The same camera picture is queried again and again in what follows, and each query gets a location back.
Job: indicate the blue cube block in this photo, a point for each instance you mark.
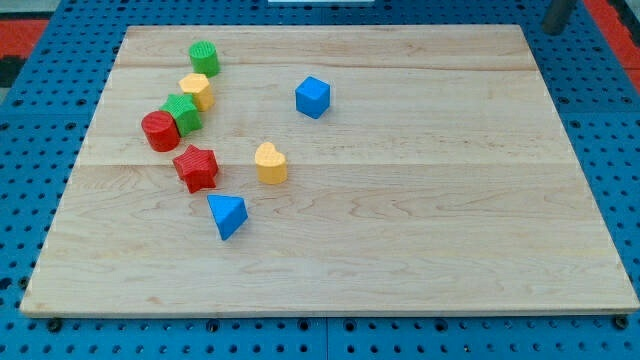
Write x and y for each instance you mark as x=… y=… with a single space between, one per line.
x=312 y=97

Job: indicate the blue triangle block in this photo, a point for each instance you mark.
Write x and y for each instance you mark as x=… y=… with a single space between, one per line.
x=229 y=213

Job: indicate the yellow heart block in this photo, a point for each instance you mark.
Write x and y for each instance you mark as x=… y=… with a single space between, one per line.
x=271 y=165

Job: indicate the light wooden board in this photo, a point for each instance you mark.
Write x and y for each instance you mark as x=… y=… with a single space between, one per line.
x=439 y=182

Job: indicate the red star block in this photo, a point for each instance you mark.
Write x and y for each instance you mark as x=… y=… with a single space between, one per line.
x=197 y=168

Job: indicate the yellow hexagon block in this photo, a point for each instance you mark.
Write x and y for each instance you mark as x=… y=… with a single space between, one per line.
x=199 y=87

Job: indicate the green star block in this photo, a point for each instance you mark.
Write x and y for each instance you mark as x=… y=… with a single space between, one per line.
x=184 y=112

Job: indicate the red cylinder block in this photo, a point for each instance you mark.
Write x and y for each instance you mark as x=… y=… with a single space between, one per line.
x=160 y=131

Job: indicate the green cylinder block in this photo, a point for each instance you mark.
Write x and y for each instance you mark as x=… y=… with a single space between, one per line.
x=203 y=58

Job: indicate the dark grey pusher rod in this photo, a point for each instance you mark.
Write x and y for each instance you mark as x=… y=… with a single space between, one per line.
x=557 y=16

